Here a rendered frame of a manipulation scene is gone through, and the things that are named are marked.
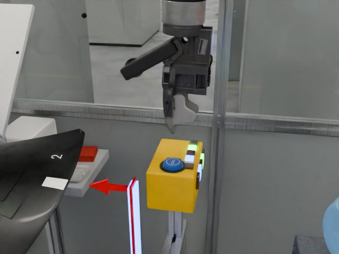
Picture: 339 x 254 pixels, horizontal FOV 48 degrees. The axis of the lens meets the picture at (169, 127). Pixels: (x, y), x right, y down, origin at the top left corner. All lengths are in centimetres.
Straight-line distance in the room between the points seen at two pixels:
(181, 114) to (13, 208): 34
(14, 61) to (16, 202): 46
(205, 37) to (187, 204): 34
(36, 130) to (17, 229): 75
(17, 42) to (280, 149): 83
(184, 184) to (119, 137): 60
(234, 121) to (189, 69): 58
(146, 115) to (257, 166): 41
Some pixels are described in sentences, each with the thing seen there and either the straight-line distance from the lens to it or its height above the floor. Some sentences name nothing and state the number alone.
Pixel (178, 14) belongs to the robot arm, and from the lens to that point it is 64.
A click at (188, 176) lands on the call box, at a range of 75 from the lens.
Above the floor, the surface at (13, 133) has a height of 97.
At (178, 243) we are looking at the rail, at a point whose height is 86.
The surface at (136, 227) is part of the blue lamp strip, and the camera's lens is 55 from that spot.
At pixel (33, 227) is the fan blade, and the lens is 52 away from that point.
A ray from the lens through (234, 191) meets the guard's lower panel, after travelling 135.
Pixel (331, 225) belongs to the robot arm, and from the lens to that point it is 43.
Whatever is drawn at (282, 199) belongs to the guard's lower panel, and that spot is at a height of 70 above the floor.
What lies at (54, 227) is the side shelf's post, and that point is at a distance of 140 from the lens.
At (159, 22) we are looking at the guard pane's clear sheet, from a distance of 117.
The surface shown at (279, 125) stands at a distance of 124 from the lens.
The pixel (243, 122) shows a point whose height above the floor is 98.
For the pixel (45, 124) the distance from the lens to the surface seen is 128.
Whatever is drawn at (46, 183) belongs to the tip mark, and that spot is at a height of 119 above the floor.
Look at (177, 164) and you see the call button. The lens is 77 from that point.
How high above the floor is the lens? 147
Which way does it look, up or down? 25 degrees down
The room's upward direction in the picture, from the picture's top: straight up
